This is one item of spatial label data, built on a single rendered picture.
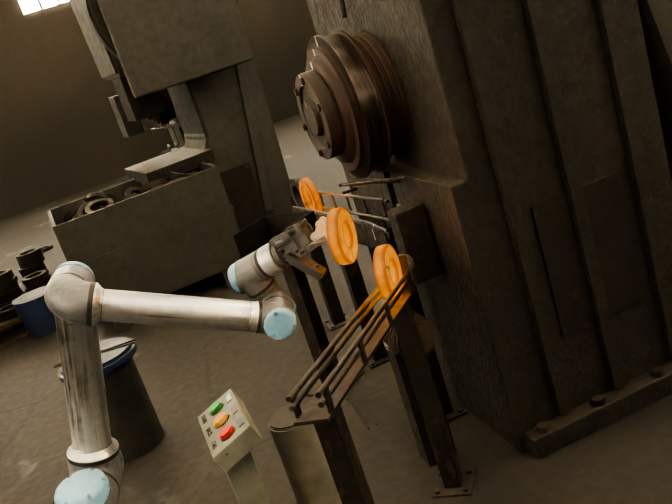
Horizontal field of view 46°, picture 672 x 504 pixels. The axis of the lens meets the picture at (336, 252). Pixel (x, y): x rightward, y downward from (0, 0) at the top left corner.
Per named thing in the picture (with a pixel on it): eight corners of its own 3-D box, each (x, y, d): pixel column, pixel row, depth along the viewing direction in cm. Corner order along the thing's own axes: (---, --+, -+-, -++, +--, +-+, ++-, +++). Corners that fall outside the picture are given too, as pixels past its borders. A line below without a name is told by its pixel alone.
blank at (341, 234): (349, 202, 222) (338, 204, 224) (332, 212, 208) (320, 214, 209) (362, 255, 225) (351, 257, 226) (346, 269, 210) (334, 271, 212)
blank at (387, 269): (406, 304, 221) (394, 306, 222) (400, 251, 226) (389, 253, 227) (387, 294, 207) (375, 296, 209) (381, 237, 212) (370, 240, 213)
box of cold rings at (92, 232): (225, 253, 579) (188, 151, 556) (257, 275, 503) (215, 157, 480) (88, 309, 549) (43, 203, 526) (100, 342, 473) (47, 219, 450)
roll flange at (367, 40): (377, 155, 285) (338, 25, 271) (432, 167, 241) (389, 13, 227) (352, 165, 282) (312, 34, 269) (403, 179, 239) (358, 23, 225)
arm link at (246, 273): (249, 285, 237) (228, 260, 234) (281, 267, 232) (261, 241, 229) (241, 302, 229) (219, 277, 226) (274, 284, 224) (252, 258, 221)
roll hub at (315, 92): (326, 151, 268) (300, 70, 261) (353, 158, 242) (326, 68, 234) (311, 157, 267) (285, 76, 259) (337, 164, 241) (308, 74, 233)
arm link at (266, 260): (270, 281, 223) (281, 268, 232) (283, 273, 221) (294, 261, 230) (252, 254, 222) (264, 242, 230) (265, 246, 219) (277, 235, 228)
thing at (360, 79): (352, 165, 282) (312, 34, 269) (403, 179, 239) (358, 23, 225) (336, 171, 281) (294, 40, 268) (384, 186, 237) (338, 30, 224)
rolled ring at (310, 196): (319, 226, 348) (326, 223, 349) (312, 191, 336) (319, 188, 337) (302, 206, 362) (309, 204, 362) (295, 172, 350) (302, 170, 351)
